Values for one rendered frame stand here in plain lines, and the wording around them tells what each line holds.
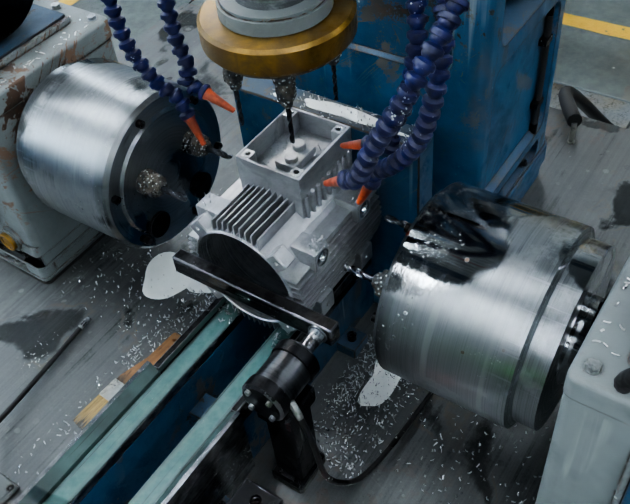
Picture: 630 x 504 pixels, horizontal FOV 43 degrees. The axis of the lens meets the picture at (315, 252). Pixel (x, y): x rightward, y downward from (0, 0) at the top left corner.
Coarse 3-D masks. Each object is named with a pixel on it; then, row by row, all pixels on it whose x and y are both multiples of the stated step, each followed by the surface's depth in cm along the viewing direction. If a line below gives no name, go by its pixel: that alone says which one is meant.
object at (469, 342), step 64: (448, 192) 91; (448, 256) 85; (512, 256) 83; (576, 256) 84; (384, 320) 88; (448, 320) 84; (512, 320) 81; (576, 320) 85; (448, 384) 88; (512, 384) 82
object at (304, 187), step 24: (312, 120) 106; (264, 144) 105; (288, 144) 107; (312, 144) 106; (336, 144) 102; (240, 168) 102; (264, 168) 99; (288, 168) 102; (312, 168) 99; (336, 168) 104; (288, 192) 100; (312, 192) 100
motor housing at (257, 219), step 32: (256, 192) 103; (224, 224) 99; (256, 224) 98; (288, 224) 101; (320, 224) 103; (352, 224) 105; (224, 256) 111; (256, 256) 115; (352, 256) 109; (288, 288) 99; (320, 288) 103; (256, 320) 111
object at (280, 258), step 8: (200, 216) 102; (208, 216) 102; (192, 224) 102; (200, 224) 101; (208, 224) 102; (200, 232) 103; (280, 248) 97; (272, 256) 96; (280, 256) 96; (288, 256) 97; (272, 264) 98; (280, 264) 96; (288, 264) 97; (208, 288) 112; (216, 296) 112; (288, 328) 106
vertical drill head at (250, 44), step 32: (224, 0) 86; (256, 0) 83; (288, 0) 84; (320, 0) 85; (352, 0) 88; (224, 32) 86; (256, 32) 84; (288, 32) 84; (320, 32) 84; (352, 32) 87; (224, 64) 86; (256, 64) 84; (288, 64) 84; (320, 64) 85; (288, 96) 89; (288, 128) 93
